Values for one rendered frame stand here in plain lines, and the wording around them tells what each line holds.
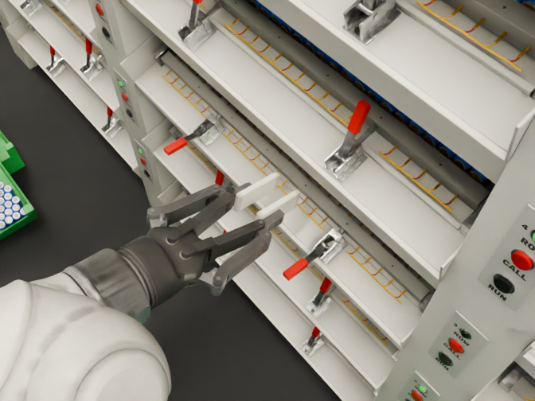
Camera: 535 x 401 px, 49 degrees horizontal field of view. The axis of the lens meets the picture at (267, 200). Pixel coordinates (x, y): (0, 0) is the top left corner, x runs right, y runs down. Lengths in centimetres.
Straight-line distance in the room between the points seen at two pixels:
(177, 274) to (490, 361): 33
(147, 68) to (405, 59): 62
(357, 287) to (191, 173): 46
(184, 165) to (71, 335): 76
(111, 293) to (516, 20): 42
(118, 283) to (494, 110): 38
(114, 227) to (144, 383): 106
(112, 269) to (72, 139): 106
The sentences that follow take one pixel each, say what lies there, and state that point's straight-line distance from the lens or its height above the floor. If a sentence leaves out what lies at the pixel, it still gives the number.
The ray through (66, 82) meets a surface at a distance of 162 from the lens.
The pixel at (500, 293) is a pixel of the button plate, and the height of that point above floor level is 74.
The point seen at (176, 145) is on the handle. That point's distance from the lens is 89.
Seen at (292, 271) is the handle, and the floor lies 52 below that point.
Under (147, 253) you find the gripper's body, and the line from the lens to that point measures 63.
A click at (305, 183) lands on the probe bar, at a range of 83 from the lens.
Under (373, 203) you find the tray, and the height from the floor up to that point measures 69.
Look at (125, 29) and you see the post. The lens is 97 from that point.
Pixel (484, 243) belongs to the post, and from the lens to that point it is 52.
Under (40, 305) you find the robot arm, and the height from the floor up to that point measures 84.
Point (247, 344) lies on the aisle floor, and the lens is 128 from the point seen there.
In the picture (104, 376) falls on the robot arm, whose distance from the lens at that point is 39.
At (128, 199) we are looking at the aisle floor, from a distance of 149.
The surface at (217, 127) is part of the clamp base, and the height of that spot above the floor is 51.
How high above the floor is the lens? 121
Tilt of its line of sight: 57 degrees down
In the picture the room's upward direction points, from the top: straight up
